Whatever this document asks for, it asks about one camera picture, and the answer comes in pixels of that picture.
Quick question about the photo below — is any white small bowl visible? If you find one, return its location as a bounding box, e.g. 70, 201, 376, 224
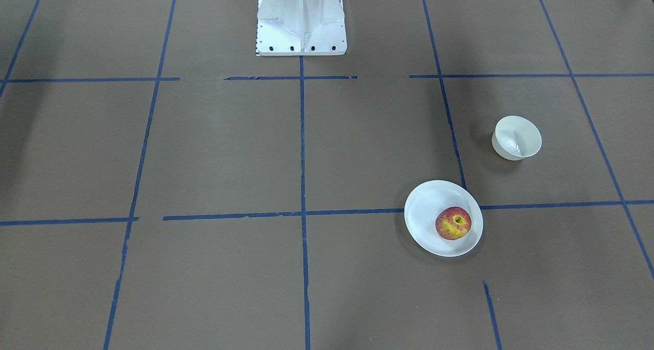
491, 115, 542, 161

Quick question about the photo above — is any white round plate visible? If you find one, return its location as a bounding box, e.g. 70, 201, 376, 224
404, 180, 483, 258

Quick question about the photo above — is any red yellow apple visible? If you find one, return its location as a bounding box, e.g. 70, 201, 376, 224
435, 206, 473, 241

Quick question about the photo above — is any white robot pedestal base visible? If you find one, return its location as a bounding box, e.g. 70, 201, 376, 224
255, 0, 348, 56

